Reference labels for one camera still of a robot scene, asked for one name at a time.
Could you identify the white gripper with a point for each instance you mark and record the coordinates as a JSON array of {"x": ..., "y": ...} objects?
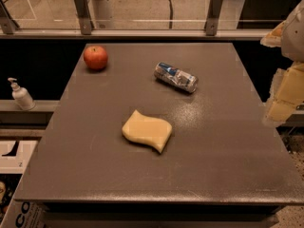
[{"x": 294, "y": 37}]

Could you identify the yellow wavy sponge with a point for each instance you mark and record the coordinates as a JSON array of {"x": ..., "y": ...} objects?
[{"x": 151, "y": 131}]

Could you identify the crushed blue silver can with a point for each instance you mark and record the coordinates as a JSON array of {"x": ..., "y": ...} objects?
[{"x": 176, "y": 77}]

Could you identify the red apple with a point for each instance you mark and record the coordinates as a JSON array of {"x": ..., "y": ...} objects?
[{"x": 95, "y": 57}]

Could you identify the white pipe behind glass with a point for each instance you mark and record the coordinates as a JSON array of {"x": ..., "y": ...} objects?
[{"x": 103, "y": 14}]

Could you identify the white pump dispenser bottle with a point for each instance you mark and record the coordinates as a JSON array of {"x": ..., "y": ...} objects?
[{"x": 21, "y": 95}]

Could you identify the metal railing beam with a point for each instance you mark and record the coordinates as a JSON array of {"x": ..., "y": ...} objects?
[{"x": 138, "y": 34}]

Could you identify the printed cardboard box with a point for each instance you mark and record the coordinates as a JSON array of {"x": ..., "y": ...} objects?
[{"x": 17, "y": 214}]

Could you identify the right metal railing bracket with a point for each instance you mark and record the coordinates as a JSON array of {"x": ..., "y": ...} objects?
[{"x": 212, "y": 20}]

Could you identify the metal railing bracket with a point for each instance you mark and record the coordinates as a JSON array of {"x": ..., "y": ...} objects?
[
  {"x": 212, "y": 20},
  {"x": 84, "y": 17}
]

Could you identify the left metal railing bracket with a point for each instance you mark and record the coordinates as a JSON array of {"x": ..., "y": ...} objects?
[{"x": 84, "y": 17}]

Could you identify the far left metal bracket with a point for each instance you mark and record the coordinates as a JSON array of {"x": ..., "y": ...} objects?
[{"x": 7, "y": 24}]

